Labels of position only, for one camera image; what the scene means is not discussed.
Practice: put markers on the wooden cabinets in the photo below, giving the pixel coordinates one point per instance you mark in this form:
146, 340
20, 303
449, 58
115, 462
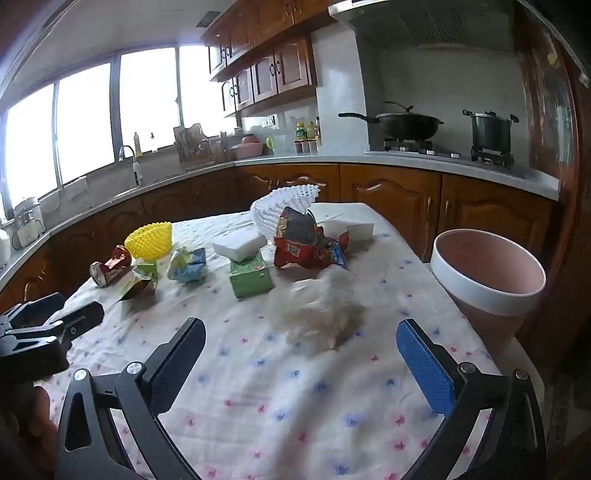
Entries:
392, 194
277, 69

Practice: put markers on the range hood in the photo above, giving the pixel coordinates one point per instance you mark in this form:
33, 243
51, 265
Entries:
415, 21

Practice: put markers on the crushed red can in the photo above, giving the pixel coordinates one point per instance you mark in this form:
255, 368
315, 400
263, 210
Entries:
111, 267

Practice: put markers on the yellow foam fruit net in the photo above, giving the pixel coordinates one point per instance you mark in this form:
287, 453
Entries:
150, 240

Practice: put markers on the white plastic bag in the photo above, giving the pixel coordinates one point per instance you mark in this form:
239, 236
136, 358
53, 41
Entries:
323, 304

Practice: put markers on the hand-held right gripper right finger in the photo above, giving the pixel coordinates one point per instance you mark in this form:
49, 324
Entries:
425, 364

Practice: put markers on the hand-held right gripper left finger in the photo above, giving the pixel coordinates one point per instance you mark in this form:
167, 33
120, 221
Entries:
178, 364

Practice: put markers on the pink bin with white rim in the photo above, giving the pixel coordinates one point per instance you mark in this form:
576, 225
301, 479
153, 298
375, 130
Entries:
489, 286

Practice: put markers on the red snack bag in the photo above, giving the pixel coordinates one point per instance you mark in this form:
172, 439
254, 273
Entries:
300, 242

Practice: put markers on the gas stove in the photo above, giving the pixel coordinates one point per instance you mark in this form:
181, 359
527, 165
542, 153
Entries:
429, 150

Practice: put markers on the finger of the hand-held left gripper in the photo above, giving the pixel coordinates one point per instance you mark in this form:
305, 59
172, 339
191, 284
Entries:
85, 316
32, 309

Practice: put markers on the utensil rack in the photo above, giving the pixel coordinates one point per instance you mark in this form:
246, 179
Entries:
194, 147

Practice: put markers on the kitchen window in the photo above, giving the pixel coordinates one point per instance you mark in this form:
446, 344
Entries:
83, 120

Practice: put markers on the green yellow bottle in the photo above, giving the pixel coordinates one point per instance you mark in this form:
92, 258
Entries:
301, 133

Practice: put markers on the chrome faucet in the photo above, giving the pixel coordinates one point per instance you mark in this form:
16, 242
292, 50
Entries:
134, 168

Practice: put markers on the yellow dish soap bottle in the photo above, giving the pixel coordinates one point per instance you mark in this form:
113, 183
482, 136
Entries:
137, 145

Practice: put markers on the wooden upper cabinets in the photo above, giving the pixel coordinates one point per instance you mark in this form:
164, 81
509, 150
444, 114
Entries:
277, 69

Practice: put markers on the white foam block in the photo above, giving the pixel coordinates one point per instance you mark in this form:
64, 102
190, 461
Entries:
351, 228
240, 244

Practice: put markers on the pink basin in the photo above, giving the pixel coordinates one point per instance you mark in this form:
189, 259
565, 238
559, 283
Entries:
247, 148

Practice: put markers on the person's left hand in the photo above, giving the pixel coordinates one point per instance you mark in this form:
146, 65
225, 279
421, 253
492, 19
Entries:
44, 424

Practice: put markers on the orange bottle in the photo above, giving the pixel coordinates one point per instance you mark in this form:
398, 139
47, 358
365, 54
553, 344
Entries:
312, 131

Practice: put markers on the ceiling vent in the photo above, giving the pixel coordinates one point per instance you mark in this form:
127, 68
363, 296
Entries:
207, 18

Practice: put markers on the green snack wrapper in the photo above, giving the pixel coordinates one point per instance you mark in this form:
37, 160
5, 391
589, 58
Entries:
138, 284

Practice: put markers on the green cup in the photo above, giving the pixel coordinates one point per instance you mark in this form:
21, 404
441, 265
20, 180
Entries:
270, 143

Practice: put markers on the white foam fruit net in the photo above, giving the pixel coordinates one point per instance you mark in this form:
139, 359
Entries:
281, 205

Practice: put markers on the green carton box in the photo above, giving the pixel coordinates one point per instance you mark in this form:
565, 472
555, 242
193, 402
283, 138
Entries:
249, 279

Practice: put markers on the grey kitchen countertop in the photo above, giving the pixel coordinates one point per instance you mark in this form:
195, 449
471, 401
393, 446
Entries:
323, 159

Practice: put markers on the wall power outlet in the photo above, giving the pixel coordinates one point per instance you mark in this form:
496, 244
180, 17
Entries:
268, 122

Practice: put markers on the black wok with lid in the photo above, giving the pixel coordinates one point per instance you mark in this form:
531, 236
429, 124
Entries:
404, 124

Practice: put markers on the white jar with lid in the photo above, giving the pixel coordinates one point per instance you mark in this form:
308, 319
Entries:
28, 221

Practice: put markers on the dark steel pot with lid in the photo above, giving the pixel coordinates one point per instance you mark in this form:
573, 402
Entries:
491, 134

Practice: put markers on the wooden lower cabinets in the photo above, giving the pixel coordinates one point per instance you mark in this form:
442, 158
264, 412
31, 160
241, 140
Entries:
392, 194

